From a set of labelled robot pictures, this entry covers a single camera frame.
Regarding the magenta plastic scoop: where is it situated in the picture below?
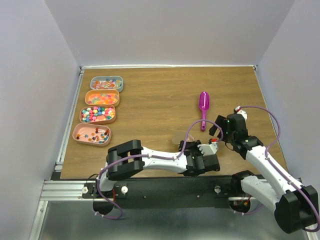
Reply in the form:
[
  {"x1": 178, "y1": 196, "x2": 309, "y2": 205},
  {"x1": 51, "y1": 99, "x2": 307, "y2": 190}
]
[{"x1": 198, "y1": 91, "x2": 211, "y2": 132}]

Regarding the white jar lid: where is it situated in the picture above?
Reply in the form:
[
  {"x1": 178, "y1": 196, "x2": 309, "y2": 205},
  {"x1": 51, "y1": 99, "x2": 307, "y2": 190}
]
[{"x1": 171, "y1": 132, "x2": 186, "y2": 146}]

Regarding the pink tray of lollipops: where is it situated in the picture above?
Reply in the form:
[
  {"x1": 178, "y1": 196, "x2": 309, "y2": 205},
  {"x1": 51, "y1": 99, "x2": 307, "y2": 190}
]
[{"x1": 72, "y1": 123, "x2": 112, "y2": 147}]

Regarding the pink tray of candies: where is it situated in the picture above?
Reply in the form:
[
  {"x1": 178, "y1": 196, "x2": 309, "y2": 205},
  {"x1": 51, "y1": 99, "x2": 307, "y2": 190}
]
[{"x1": 79, "y1": 104, "x2": 116, "y2": 125}]

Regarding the clear plastic jar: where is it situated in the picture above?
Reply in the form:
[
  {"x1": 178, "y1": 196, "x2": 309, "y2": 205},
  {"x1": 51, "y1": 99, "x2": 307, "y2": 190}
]
[{"x1": 182, "y1": 134, "x2": 195, "y2": 143}]

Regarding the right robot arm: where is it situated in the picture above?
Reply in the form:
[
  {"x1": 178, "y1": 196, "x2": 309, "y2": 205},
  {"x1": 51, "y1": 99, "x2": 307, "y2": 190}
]
[{"x1": 209, "y1": 113, "x2": 320, "y2": 234}]

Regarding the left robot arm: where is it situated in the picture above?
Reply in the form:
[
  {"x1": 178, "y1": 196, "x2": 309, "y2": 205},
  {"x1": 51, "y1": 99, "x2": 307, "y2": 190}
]
[{"x1": 93, "y1": 139, "x2": 221, "y2": 198}]

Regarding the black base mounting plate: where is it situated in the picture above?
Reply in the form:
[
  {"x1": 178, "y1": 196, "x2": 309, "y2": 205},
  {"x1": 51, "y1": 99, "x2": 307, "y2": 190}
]
[{"x1": 82, "y1": 175, "x2": 261, "y2": 210}]

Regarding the grey tray of candy sticks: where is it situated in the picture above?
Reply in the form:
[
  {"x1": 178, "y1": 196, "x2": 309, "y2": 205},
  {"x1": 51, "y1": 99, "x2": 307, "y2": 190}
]
[{"x1": 90, "y1": 76, "x2": 124, "y2": 92}]

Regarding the orange tray of gummies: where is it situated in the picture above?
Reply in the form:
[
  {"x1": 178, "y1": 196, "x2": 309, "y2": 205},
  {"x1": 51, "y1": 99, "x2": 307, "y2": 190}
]
[{"x1": 84, "y1": 89, "x2": 120, "y2": 107}]

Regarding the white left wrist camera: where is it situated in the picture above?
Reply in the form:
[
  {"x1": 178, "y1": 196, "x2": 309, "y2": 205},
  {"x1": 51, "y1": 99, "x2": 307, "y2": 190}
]
[{"x1": 197, "y1": 142, "x2": 218, "y2": 157}]

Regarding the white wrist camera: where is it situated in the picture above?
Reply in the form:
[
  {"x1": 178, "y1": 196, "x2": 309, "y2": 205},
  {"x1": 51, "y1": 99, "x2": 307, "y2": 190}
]
[
  {"x1": 234, "y1": 106, "x2": 248, "y2": 121},
  {"x1": 197, "y1": 142, "x2": 218, "y2": 157}
]

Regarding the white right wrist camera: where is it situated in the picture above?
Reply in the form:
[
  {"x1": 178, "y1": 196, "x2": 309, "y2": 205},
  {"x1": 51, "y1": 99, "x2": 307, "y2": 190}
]
[{"x1": 234, "y1": 106, "x2": 248, "y2": 121}]

